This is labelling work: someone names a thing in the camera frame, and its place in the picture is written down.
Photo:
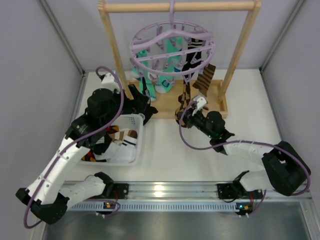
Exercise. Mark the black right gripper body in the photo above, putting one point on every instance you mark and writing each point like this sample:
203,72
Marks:
186,117

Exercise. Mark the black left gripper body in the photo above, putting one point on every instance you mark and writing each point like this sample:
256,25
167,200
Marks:
136,100

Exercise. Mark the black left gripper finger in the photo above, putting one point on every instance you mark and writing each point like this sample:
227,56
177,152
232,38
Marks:
148,113
134,92

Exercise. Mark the brown argyle sock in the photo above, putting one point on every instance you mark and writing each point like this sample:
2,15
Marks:
184,100

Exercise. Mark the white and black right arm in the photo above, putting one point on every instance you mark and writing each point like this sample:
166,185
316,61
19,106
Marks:
283,170

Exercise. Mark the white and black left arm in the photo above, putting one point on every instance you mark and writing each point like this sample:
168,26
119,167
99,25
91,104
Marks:
46,197

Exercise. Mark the purple round clip hanger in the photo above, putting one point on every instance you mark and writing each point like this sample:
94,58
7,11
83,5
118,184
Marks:
166,43

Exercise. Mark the white plastic basket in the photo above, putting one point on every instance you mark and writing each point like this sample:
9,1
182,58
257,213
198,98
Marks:
132,121

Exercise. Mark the wooden hanging rack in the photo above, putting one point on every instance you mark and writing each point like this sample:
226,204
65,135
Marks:
218,88

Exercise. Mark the brown striped sock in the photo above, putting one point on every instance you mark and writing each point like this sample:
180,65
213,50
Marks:
204,79

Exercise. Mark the mint green sock left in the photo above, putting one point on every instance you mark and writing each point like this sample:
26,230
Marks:
138,72

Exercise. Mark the black white striped sock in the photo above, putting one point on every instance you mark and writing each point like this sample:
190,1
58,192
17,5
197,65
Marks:
193,59

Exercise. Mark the orange argyle sock in basket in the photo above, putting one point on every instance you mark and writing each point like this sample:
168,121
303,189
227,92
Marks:
89,157

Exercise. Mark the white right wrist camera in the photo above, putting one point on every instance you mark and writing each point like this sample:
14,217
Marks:
200,102

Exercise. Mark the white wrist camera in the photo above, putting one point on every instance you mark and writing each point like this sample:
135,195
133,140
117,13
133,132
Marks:
200,102
110,83

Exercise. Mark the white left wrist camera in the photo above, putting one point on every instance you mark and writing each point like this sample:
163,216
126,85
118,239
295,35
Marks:
110,83

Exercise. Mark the aluminium mounting rail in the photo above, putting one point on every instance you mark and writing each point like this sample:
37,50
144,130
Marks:
143,190

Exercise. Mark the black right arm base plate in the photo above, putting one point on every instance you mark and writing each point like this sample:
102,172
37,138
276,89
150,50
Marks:
231,191

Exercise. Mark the grey slotted cable duct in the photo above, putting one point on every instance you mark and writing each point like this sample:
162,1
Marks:
157,206

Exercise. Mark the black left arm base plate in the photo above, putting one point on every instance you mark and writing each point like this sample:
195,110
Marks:
115,191

